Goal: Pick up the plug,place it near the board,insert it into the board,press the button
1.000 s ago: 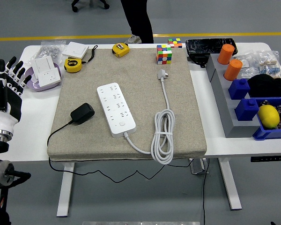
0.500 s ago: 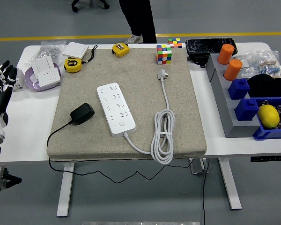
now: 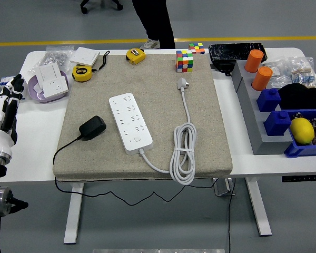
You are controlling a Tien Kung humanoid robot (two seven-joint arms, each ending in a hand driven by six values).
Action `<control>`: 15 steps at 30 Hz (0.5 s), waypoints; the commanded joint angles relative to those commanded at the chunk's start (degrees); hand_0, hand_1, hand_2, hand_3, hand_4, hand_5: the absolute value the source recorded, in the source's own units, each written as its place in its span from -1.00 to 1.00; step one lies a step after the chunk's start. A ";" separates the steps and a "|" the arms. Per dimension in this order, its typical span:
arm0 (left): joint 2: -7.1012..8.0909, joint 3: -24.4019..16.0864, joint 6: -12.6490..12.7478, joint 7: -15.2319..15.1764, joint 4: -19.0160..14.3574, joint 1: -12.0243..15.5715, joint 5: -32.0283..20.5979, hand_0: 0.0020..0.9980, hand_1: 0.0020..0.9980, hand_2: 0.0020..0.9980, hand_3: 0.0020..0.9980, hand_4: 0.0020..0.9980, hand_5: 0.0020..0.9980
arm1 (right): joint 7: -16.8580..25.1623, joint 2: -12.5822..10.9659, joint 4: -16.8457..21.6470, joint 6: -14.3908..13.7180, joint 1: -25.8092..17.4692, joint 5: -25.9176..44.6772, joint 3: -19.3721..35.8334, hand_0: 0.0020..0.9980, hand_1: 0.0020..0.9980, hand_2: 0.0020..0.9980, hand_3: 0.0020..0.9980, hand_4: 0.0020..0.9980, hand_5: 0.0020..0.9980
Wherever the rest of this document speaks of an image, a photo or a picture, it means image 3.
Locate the black power adapter plug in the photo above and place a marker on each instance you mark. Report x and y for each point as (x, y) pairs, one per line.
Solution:
(92, 127)

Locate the white power strip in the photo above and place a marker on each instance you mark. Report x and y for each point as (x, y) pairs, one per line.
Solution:
(130, 121)

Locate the white circuit breaker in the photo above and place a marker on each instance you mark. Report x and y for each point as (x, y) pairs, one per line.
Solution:
(3, 79)

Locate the purple plate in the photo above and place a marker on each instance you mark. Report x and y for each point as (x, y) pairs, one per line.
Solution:
(50, 99)

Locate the plastic bag of screws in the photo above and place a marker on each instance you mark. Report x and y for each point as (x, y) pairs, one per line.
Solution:
(55, 55)

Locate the white table leg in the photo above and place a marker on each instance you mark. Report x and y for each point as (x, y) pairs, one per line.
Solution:
(73, 210)
(259, 208)

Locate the yellow tape measure black face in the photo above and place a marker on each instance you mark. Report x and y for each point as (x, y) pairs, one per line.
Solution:
(81, 73)

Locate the grey-brown mat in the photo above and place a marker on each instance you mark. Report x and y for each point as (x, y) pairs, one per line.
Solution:
(152, 79)

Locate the black office chair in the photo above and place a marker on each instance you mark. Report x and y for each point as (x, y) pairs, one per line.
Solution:
(116, 3)

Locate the person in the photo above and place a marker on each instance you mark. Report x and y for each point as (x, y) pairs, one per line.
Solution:
(158, 21)

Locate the large puzzle cube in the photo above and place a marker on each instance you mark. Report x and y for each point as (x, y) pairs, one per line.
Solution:
(185, 62)

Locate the small puzzle cube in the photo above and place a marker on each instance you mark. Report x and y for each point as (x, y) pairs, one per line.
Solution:
(196, 48)

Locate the silver box under table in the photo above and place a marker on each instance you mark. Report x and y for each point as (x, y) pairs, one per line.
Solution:
(222, 187)

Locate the black wrapped tray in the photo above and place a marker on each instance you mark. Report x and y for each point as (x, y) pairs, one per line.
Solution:
(234, 51)

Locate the grey stepped block holder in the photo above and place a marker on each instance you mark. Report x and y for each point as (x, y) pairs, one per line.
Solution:
(252, 118)

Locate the orange cylinder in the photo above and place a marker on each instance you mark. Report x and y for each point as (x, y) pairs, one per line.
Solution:
(253, 62)
(262, 79)

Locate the blue block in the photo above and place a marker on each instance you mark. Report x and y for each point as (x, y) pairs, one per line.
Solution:
(268, 101)
(277, 124)

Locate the clear plastic parts bag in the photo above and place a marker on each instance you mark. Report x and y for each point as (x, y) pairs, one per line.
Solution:
(277, 75)

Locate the blue plastic bin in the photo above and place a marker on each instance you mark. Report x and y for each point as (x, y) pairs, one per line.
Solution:
(300, 151)

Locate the yellow lemon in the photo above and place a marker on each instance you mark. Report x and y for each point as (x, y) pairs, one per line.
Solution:
(302, 131)

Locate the black cloth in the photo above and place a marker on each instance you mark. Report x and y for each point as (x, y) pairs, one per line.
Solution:
(300, 97)

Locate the black table control panel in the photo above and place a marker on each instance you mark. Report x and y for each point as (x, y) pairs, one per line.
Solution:
(301, 178)

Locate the plastic bag of resistors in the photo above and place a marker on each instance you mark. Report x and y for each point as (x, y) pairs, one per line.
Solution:
(305, 72)

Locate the white wall socket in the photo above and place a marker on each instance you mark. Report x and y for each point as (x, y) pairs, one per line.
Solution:
(54, 88)

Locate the white switch panel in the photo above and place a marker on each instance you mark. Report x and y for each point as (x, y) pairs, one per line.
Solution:
(50, 72)

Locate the white square wall switch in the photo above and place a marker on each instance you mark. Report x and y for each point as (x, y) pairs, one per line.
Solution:
(84, 56)

